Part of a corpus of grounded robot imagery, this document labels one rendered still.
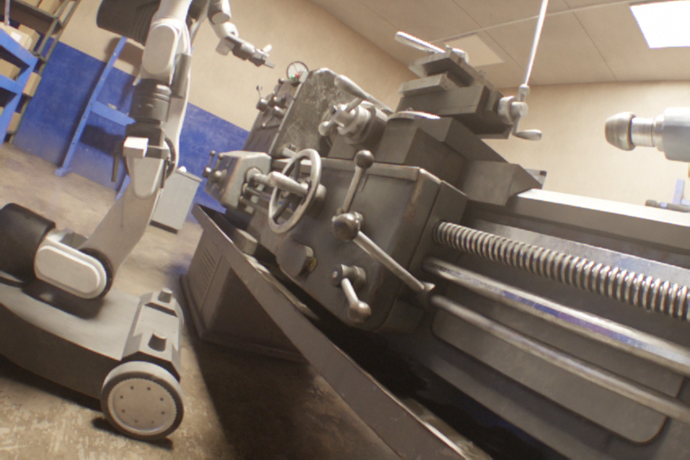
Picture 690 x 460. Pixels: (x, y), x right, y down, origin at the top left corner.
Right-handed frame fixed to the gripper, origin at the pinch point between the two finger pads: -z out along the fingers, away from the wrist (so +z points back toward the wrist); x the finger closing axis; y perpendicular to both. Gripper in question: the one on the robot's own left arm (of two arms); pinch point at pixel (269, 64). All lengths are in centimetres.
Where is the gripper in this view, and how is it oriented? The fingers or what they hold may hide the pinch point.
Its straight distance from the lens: 193.3
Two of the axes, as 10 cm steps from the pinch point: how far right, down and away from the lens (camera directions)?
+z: -7.9, -3.7, -5.0
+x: 4.8, 1.4, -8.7
